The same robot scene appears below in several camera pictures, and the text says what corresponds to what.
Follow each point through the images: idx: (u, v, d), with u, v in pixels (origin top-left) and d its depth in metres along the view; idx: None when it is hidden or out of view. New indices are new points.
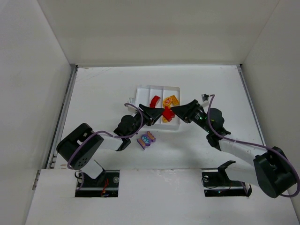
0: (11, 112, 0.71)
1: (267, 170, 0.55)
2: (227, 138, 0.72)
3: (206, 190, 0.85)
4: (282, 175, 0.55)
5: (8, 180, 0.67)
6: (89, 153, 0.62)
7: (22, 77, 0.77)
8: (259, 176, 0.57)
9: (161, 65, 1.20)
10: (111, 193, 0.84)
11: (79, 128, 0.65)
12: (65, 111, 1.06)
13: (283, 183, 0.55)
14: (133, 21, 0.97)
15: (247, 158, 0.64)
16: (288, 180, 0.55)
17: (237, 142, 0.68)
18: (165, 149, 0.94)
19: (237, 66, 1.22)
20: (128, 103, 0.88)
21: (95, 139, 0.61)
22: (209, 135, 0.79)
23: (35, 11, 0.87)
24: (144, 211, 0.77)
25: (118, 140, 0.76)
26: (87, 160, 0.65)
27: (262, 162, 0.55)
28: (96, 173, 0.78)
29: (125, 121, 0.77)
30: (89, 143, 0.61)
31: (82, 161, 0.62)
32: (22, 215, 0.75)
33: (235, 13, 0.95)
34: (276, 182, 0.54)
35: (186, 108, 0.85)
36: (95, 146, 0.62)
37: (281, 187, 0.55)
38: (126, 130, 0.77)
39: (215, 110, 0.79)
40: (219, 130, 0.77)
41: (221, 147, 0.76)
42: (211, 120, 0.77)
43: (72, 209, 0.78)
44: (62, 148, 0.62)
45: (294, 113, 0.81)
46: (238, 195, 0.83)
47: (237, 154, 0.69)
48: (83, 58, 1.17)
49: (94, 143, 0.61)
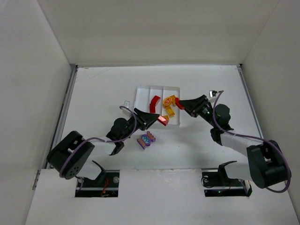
0: (11, 112, 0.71)
1: (259, 159, 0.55)
2: (228, 132, 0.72)
3: (206, 190, 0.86)
4: (275, 168, 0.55)
5: (7, 181, 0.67)
6: (81, 161, 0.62)
7: (22, 76, 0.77)
8: (251, 165, 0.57)
9: (161, 65, 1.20)
10: (111, 193, 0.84)
11: (69, 136, 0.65)
12: (65, 111, 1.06)
13: (274, 175, 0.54)
14: (132, 21, 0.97)
15: (243, 149, 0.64)
16: (281, 173, 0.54)
17: (237, 135, 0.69)
18: (166, 149, 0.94)
19: (237, 66, 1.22)
20: (123, 107, 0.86)
21: (86, 146, 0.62)
22: (213, 130, 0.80)
23: (34, 11, 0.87)
24: (144, 211, 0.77)
25: (111, 144, 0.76)
26: (79, 168, 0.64)
27: (255, 151, 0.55)
28: (95, 173, 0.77)
29: (118, 125, 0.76)
30: (79, 151, 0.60)
31: (73, 169, 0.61)
32: (22, 215, 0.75)
33: (235, 13, 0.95)
34: (267, 172, 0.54)
35: (195, 103, 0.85)
36: (87, 154, 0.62)
37: (271, 179, 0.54)
38: (118, 133, 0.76)
39: (222, 105, 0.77)
40: (224, 125, 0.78)
41: (222, 142, 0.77)
42: (217, 115, 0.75)
43: (72, 210, 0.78)
44: (52, 159, 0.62)
45: (294, 113, 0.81)
46: (238, 194, 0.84)
47: (236, 148, 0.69)
48: (83, 58, 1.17)
49: (86, 150, 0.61)
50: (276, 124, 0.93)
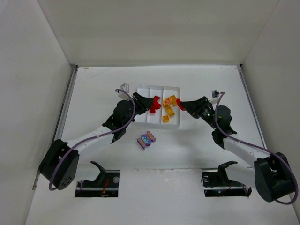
0: (11, 112, 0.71)
1: (267, 174, 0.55)
2: (231, 137, 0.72)
3: (206, 190, 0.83)
4: (282, 183, 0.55)
5: (7, 181, 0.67)
6: (70, 171, 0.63)
7: (22, 76, 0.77)
8: (258, 178, 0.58)
9: (161, 65, 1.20)
10: (111, 193, 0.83)
11: (54, 146, 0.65)
12: (65, 111, 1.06)
13: (281, 190, 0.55)
14: (132, 20, 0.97)
15: (248, 159, 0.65)
16: (288, 188, 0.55)
17: (242, 143, 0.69)
18: (165, 149, 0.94)
19: (237, 66, 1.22)
20: (120, 89, 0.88)
21: (71, 157, 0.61)
22: (215, 132, 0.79)
23: (34, 11, 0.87)
24: (144, 210, 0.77)
25: (109, 135, 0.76)
26: (71, 176, 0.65)
27: (262, 165, 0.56)
28: (93, 175, 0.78)
29: (121, 108, 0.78)
30: (65, 163, 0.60)
31: (65, 179, 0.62)
32: (23, 215, 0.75)
33: (235, 13, 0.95)
34: (274, 187, 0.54)
35: (195, 105, 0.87)
36: (73, 164, 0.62)
37: (279, 193, 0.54)
38: (122, 116, 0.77)
39: (223, 107, 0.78)
40: (225, 127, 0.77)
41: (225, 146, 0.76)
42: (218, 116, 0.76)
43: (72, 209, 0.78)
44: (43, 170, 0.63)
45: (294, 113, 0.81)
46: (239, 194, 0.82)
47: (240, 155, 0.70)
48: (83, 58, 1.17)
49: (71, 161, 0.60)
50: (276, 124, 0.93)
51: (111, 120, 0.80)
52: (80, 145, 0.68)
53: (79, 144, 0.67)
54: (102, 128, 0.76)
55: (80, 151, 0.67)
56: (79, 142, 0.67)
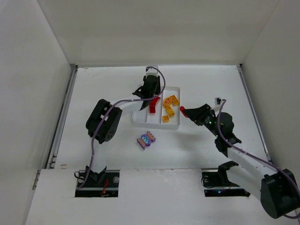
0: (11, 112, 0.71)
1: (273, 192, 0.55)
2: (236, 148, 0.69)
3: (206, 190, 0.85)
4: (288, 200, 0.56)
5: (8, 181, 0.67)
6: (114, 125, 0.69)
7: (22, 76, 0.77)
8: (264, 195, 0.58)
9: (161, 65, 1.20)
10: (111, 193, 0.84)
11: (99, 105, 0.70)
12: (65, 111, 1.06)
13: (287, 207, 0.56)
14: (132, 20, 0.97)
15: (254, 173, 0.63)
16: (293, 205, 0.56)
17: (248, 155, 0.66)
18: (165, 149, 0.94)
19: (237, 66, 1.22)
20: (150, 67, 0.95)
21: (115, 112, 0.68)
22: (217, 139, 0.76)
23: (35, 11, 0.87)
24: (143, 211, 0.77)
25: (140, 102, 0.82)
26: (114, 131, 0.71)
27: (269, 183, 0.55)
28: (100, 167, 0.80)
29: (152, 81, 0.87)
30: (111, 117, 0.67)
31: (109, 133, 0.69)
32: (22, 215, 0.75)
33: (235, 13, 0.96)
34: (281, 205, 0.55)
35: (197, 112, 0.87)
36: (116, 119, 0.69)
37: (284, 211, 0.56)
38: (150, 86, 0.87)
39: (226, 114, 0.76)
40: (228, 134, 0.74)
41: (228, 154, 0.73)
42: (221, 123, 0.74)
43: (71, 210, 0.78)
44: (89, 127, 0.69)
45: (294, 112, 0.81)
46: (239, 194, 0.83)
47: (244, 166, 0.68)
48: (83, 58, 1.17)
49: (116, 116, 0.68)
50: (276, 124, 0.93)
51: (139, 92, 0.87)
52: (119, 105, 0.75)
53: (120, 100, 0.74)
54: (133, 95, 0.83)
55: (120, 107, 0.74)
56: (119, 101, 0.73)
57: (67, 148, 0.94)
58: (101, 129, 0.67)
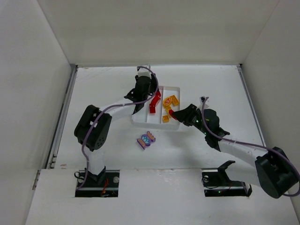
0: (11, 112, 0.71)
1: (269, 171, 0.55)
2: (225, 139, 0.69)
3: (206, 190, 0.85)
4: (284, 176, 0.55)
5: (8, 181, 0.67)
6: (104, 132, 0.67)
7: (22, 76, 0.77)
8: (261, 176, 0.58)
9: (161, 65, 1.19)
10: (111, 193, 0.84)
11: (87, 111, 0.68)
12: (65, 111, 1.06)
13: (286, 183, 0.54)
14: (132, 20, 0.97)
15: (247, 159, 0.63)
16: (290, 180, 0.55)
17: (237, 143, 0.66)
18: (165, 149, 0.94)
19: (237, 66, 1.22)
20: (141, 67, 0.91)
21: (104, 117, 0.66)
22: (207, 136, 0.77)
23: (35, 11, 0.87)
24: (143, 211, 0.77)
25: (131, 107, 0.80)
26: (104, 138, 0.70)
27: (263, 163, 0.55)
28: (99, 168, 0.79)
29: (142, 83, 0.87)
30: (100, 123, 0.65)
31: (99, 140, 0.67)
32: (22, 215, 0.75)
33: (235, 13, 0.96)
34: (279, 182, 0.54)
35: (183, 113, 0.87)
36: (107, 126, 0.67)
37: (283, 188, 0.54)
38: (142, 89, 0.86)
39: (209, 110, 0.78)
40: (215, 130, 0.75)
41: (221, 148, 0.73)
42: (206, 120, 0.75)
43: (71, 210, 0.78)
44: (78, 134, 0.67)
45: (294, 112, 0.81)
46: (239, 194, 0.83)
47: (237, 155, 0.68)
48: (84, 58, 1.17)
49: (105, 123, 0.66)
50: (276, 123, 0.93)
51: (131, 94, 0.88)
52: (109, 111, 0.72)
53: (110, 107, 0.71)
54: (125, 100, 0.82)
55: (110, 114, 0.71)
56: (109, 107, 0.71)
57: (67, 148, 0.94)
58: (90, 137, 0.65)
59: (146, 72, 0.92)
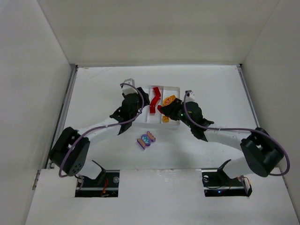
0: (11, 112, 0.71)
1: (254, 152, 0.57)
2: (210, 128, 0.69)
3: (206, 190, 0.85)
4: (270, 153, 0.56)
5: (8, 181, 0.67)
6: (81, 158, 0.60)
7: (22, 75, 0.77)
8: (249, 159, 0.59)
9: (161, 65, 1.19)
10: (111, 193, 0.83)
11: (65, 133, 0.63)
12: (65, 111, 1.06)
13: (272, 160, 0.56)
14: (132, 20, 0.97)
15: (234, 143, 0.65)
16: (275, 157, 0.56)
17: (222, 130, 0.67)
18: (165, 149, 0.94)
19: (237, 66, 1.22)
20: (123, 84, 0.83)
21: (83, 141, 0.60)
22: (192, 128, 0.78)
23: (35, 11, 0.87)
24: (143, 211, 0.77)
25: (116, 127, 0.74)
26: (81, 164, 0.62)
27: (248, 145, 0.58)
28: (95, 172, 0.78)
29: (129, 101, 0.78)
30: (76, 148, 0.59)
31: (76, 167, 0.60)
32: (22, 215, 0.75)
33: (235, 13, 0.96)
34: (265, 161, 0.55)
35: (169, 107, 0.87)
36: (84, 150, 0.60)
37: (270, 165, 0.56)
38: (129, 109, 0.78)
39: (191, 102, 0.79)
40: (199, 121, 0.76)
41: (207, 137, 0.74)
42: (189, 112, 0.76)
43: (71, 209, 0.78)
44: (53, 159, 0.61)
45: (294, 111, 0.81)
46: (239, 194, 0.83)
47: (224, 141, 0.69)
48: (84, 58, 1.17)
49: (82, 147, 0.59)
50: (276, 123, 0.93)
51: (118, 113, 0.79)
52: (90, 133, 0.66)
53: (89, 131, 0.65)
54: (110, 119, 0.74)
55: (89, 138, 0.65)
56: (90, 130, 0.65)
57: None
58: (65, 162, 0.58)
59: (131, 89, 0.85)
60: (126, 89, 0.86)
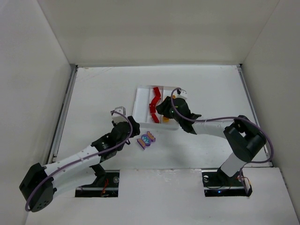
0: (12, 112, 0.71)
1: (238, 138, 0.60)
2: (198, 121, 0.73)
3: (206, 190, 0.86)
4: (253, 140, 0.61)
5: (7, 181, 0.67)
6: (45, 198, 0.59)
7: (22, 75, 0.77)
8: (232, 145, 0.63)
9: (161, 65, 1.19)
10: (111, 193, 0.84)
11: (32, 170, 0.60)
12: (65, 111, 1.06)
13: (254, 146, 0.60)
14: (132, 20, 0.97)
15: (220, 132, 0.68)
16: (258, 143, 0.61)
17: (208, 121, 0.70)
18: (165, 149, 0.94)
19: (237, 66, 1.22)
20: (114, 111, 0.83)
21: (44, 187, 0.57)
22: (181, 123, 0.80)
23: (34, 11, 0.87)
24: (143, 211, 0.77)
25: (95, 160, 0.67)
26: (49, 199, 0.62)
27: (231, 132, 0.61)
28: (87, 178, 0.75)
29: (119, 129, 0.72)
30: (37, 193, 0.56)
31: (41, 203, 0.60)
32: (22, 215, 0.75)
33: (235, 13, 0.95)
34: (249, 146, 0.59)
35: (161, 106, 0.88)
36: (47, 193, 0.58)
37: (253, 151, 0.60)
38: (118, 137, 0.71)
39: (177, 98, 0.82)
40: (187, 114, 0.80)
41: (196, 131, 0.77)
42: (176, 106, 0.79)
43: (72, 210, 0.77)
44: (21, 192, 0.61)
45: (294, 111, 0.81)
46: (238, 194, 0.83)
47: (211, 132, 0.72)
48: (84, 58, 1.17)
49: (42, 192, 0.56)
50: (276, 124, 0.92)
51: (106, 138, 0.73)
52: (57, 174, 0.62)
53: (56, 171, 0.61)
54: (91, 148, 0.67)
55: (56, 178, 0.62)
56: (56, 171, 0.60)
57: (67, 148, 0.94)
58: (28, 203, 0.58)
59: (120, 116, 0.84)
60: (116, 117, 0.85)
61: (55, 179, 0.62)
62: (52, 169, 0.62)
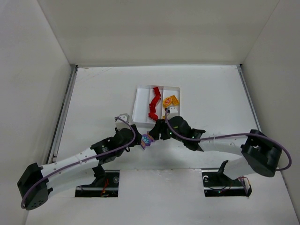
0: (11, 113, 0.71)
1: (258, 156, 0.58)
2: (205, 138, 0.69)
3: (206, 190, 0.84)
4: (270, 153, 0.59)
5: (7, 181, 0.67)
6: (39, 198, 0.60)
7: (22, 76, 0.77)
8: (251, 162, 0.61)
9: (161, 65, 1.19)
10: (111, 193, 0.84)
11: (29, 169, 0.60)
12: (65, 111, 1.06)
13: (273, 160, 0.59)
14: (132, 20, 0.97)
15: (231, 149, 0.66)
16: (275, 155, 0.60)
17: (217, 138, 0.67)
18: (164, 149, 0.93)
19: (237, 66, 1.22)
20: (118, 117, 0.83)
21: (38, 187, 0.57)
22: (184, 142, 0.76)
23: (34, 11, 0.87)
24: (143, 211, 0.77)
25: (93, 162, 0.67)
26: (45, 198, 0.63)
27: (250, 152, 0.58)
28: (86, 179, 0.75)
29: (122, 134, 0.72)
30: (32, 193, 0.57)
31: (37, 202, 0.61)
32: (22, 215, 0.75)
33: (235, 13, 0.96)
34: (269, 162, 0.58)
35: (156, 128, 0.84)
36: (41, 193, 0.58)
37: (273, 165, 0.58)
38: (120, 141, 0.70)
39: (173, 117, 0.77)
40: (187, 132, 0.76)
41: (204, 148, 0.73)
42: (175, 127, 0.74)
43: (72, 209, 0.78)
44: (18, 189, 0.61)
45: (294, 111, 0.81)
46: (239, 194, 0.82)
47: (221, 149, 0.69)
48: (84, 58, 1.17)
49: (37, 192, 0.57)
50: (276, 123, 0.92)
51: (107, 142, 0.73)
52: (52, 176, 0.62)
53: (53, 174, 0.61)
54: (89, 151, 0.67)
55: (51, 180, 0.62)
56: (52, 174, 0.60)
57: (67, 148, 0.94)
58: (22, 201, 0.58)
59: (123, 123, 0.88)
60: (120, 123, 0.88)
61: (50, 181, 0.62)
62: (49, 169, 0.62)
